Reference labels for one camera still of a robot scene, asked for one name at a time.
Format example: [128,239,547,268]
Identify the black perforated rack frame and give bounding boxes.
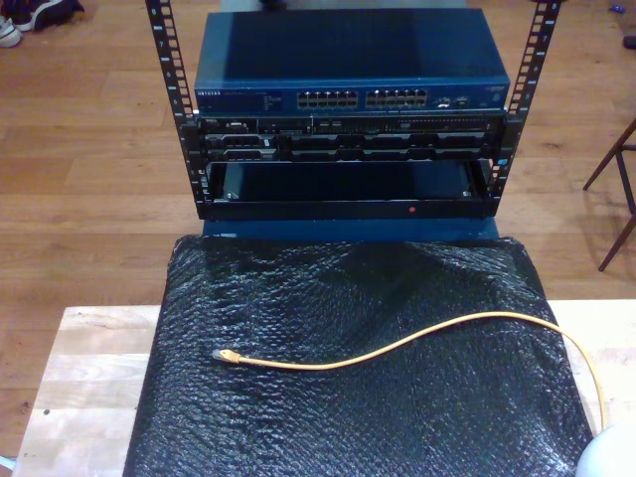
[144,0,565,223]

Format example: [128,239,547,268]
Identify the black bubble wrap mat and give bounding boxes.
[122,236,606,477]

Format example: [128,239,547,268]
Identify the dark sneaker white sole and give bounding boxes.
[9,0,85,34]

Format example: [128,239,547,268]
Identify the blue metal base panel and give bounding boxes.
[202,218,501,244]

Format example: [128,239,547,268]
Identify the black rack shelf tray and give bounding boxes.
[197,159,498,223]

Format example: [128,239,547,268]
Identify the yellow network cable clear plug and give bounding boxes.
[212,311,608,432]

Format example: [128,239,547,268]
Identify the dark brown wooden chair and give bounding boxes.
[583,116,636,273]

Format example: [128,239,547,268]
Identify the black server chassis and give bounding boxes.
[181,112,518,165]

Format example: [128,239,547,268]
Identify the blue network switch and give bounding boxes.
[193,8,512,116]

